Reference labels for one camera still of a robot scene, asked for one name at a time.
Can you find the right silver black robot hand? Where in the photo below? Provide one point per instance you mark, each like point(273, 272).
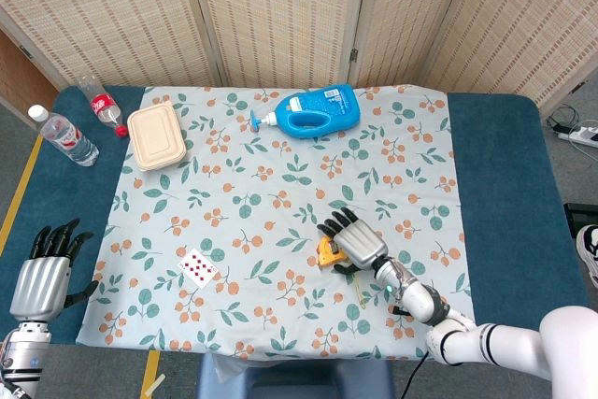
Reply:
point(362, 242)

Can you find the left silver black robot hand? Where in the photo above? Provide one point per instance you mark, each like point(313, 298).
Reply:
point(39, 287)

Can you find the yellow chick tape measure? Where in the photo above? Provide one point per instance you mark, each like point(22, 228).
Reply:
point(329, 254)

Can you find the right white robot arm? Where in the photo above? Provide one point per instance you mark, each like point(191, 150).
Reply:
point(490, 340)

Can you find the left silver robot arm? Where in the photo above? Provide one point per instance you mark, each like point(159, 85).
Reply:
point(23, 352)

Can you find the floral printed tablecloth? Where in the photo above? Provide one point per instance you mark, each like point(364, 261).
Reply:
point(280, 175)

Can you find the blue pump detergent bottle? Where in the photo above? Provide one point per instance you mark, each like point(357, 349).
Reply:
point(327, 107)

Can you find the blue padded stool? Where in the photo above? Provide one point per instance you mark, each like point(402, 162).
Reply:
point(299, 380)

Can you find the clear water bottle white cap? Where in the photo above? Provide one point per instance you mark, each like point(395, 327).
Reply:
point(67, 137)

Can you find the dark blue table cover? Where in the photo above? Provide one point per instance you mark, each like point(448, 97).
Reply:
point(504, 175)

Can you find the nine of diamonds card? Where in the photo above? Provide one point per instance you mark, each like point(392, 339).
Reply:
point(198, 268)

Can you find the black screen hinge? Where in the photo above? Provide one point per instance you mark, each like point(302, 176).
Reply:
point(25, 51)
point(353, 55)
point(578, 87)

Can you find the beige lidded lunch box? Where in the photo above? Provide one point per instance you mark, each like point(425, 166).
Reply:
point(156, 137)

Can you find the cola bottle red label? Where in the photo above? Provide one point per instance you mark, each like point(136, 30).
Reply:
point(103, 107)

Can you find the black box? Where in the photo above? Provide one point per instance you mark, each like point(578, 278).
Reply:
point(581, 217)

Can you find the black and white sneaker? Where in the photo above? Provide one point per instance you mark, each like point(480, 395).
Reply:
point(589, 254)

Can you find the black power plug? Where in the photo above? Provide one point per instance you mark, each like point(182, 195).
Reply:
point(563, 128)

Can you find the bamboo folding screen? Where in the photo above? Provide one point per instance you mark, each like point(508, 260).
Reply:
point(280, 16)

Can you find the white power strip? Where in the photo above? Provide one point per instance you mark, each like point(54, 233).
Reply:
point(584, 136)

